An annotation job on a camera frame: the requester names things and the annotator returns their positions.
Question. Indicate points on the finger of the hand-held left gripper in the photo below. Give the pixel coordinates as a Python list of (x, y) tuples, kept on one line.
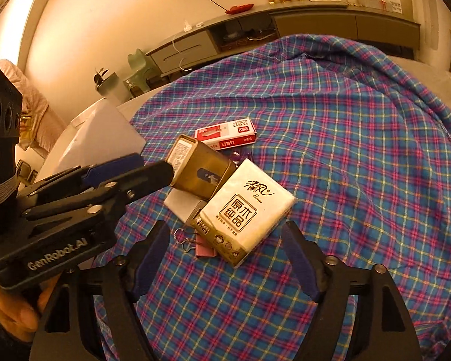
[(154, 175), (112, 167)]

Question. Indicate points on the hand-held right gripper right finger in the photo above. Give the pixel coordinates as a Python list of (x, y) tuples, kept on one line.
[(300, 255)]

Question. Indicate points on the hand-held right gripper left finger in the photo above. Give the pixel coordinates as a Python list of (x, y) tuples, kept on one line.
[(150, 259)]

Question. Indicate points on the white foam box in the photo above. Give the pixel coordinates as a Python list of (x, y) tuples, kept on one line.
[(101, 135)]

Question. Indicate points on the gold metal tin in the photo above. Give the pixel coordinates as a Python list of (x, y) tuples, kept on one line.
[(203, 169)]

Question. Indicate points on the white tissue pack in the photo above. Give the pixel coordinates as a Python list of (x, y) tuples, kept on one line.
[(244, 203)]

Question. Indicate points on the red staple box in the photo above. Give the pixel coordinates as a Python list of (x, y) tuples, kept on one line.
[(225, 135)]

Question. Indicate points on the person's left forearm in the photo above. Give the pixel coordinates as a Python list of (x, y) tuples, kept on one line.
[(0, 342)]

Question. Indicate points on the person's left hand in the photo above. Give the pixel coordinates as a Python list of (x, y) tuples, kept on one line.
[(11, 308)]

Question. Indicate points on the white charger adapter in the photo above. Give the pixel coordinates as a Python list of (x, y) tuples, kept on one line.
[(182, 205)]

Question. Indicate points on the pink binder clip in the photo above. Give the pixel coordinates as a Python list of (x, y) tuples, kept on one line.
[(206, 250)]

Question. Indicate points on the potted plant white pot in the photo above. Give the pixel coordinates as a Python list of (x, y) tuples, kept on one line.
[(109, 84)]

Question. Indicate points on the green plastic chair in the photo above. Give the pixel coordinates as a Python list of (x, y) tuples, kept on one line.
[(139, 71)]

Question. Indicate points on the blue plaid cloth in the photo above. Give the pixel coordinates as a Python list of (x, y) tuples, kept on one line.
[(342, 139)]

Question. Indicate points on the red plate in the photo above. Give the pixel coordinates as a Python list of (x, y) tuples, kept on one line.
[(240, 8)]

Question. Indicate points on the grey TV cabinet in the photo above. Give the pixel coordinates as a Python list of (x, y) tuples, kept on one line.
[(315, 22)]

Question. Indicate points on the white box of papers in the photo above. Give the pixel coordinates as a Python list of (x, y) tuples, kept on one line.
[(379, 2)]

